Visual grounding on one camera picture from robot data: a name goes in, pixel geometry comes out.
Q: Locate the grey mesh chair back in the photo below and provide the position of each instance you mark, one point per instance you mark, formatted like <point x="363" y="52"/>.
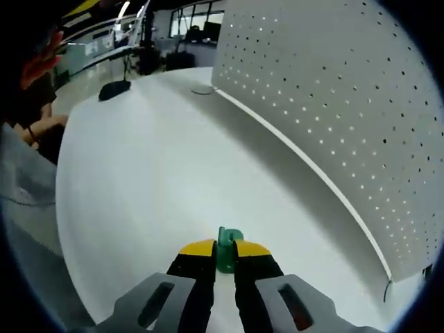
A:
<point x="27" y="180"/>

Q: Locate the black screen stand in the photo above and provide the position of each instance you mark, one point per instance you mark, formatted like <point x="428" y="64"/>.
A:
<point x="149" y="52"/>

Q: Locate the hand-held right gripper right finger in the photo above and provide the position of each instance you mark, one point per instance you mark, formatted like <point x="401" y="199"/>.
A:
<point x="277" y="301"/>

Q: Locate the black computer mouse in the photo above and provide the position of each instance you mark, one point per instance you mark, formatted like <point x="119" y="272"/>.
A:
<point x="112" y="91"/>

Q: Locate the black box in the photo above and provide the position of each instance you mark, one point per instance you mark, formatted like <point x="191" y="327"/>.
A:
<point x="179" y="61"/>

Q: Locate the grey round disc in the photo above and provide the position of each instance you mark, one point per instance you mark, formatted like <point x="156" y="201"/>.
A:
<point x="203" y="91"/>

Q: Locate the green hook assembly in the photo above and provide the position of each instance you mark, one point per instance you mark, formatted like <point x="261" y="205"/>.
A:
<point x="227" y="237"/>

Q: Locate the white perforated mounting plate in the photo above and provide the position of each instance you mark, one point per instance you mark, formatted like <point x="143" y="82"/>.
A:
<point x="329" y="104"/>

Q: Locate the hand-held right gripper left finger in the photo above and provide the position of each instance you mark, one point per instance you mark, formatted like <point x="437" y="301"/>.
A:
<point x="156" y="301"/>

